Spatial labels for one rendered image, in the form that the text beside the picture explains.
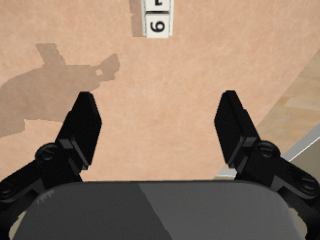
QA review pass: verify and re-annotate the white number cube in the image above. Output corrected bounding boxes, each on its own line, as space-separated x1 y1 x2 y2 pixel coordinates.
145 11 170 38
145 0 170 11

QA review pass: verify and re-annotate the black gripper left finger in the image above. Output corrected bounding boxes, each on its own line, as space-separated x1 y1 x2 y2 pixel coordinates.
0 91 102 240

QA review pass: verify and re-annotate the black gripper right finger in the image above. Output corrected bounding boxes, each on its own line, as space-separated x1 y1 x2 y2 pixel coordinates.
214 90 320 240

